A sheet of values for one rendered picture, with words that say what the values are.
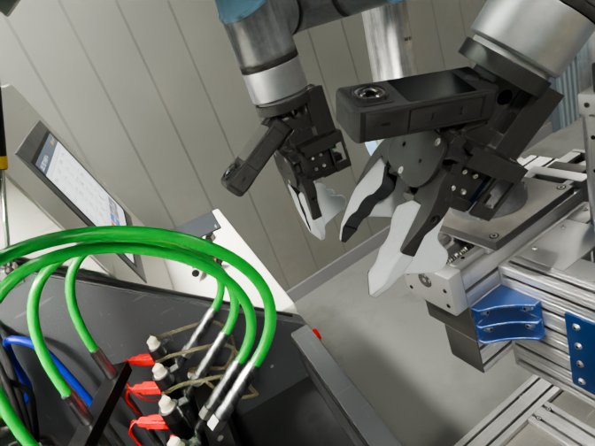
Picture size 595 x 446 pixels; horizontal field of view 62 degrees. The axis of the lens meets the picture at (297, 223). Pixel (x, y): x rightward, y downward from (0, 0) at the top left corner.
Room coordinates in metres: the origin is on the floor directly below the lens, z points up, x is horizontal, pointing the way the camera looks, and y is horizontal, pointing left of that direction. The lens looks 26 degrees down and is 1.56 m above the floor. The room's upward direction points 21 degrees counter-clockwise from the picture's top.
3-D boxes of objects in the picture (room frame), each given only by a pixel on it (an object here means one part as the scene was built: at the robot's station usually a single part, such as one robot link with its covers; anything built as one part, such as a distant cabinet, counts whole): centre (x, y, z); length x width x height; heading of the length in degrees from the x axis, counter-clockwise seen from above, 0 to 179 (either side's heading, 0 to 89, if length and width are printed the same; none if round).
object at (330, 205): (0.63, -0.05, 1.26); 0.06 x 0.03 x 0.09; 103
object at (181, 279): (1.17, 0.25, 0.96); 0.70 x 0.22 x 0.03; 13
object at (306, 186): (0.62, -0.03, 1.31); 0.05 x 0.02 x 0.09; 13
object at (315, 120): (0.65, -0.05, 1.37); 0.09 x 0.08 x 0.12; 103
